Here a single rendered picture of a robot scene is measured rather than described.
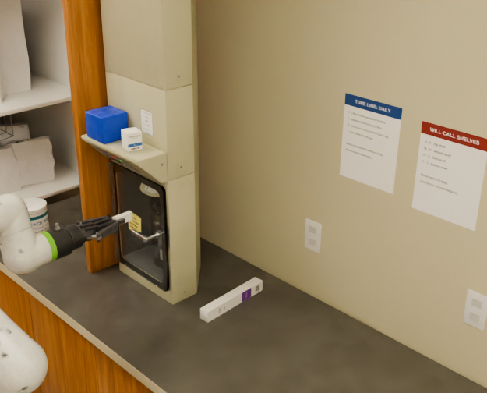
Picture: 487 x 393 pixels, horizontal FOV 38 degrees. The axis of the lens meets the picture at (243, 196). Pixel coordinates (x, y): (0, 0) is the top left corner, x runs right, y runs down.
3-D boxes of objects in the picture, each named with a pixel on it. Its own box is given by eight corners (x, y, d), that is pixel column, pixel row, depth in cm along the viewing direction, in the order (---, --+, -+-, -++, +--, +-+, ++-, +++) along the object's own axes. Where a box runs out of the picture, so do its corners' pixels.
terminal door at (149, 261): (119, 260, 266) (111, 161, 249) (169, 292, 245) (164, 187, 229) (117, 260, 265) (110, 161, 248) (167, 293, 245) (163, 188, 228)
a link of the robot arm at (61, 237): (43, 256, 214) (58, 267, 208) (38, 221, 209) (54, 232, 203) (61, 249, 218) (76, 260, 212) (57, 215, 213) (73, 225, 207)
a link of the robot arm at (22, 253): (3, 281, 205) (18, 280, 196) (-11, 239, 204) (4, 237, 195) (47, 263, 214) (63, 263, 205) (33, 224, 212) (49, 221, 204)
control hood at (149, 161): (111, 154, 249) (108, 127, 244) (168, 182, 228) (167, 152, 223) (82, 162, 241) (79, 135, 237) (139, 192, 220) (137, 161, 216)
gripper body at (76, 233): (72, 233, 208) (99, 223, 214) (58, 223, 214) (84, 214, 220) (75, 255, 211) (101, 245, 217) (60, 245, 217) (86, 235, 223)
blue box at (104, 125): (111, 129, 242) (110, 104, 238) (129, 137, 236) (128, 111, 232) (86, 136, 236) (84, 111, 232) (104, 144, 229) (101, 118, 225)
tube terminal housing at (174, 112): (171, 248, 284) (164, 58, 252) (225, 279, 263) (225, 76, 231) (119, 270, 268) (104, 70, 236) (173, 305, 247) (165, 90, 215)
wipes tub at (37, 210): (40, 226, 300) (36, 194, 294) (56, 237, 292) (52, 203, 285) (12, 236, 292) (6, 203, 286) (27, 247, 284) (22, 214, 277)
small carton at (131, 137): (135, 144, 230) (135, 126, 227) (142, 149, 226) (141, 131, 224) (121, 146, 228) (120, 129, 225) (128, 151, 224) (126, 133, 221)
